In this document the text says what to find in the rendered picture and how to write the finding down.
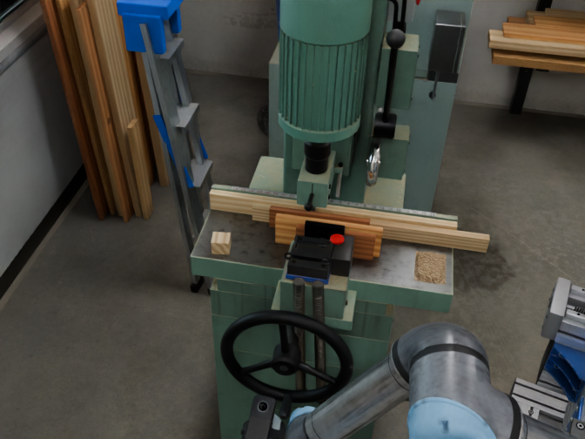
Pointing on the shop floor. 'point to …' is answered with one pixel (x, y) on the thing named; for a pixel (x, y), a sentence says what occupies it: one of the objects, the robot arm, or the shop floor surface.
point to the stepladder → (172, 111)
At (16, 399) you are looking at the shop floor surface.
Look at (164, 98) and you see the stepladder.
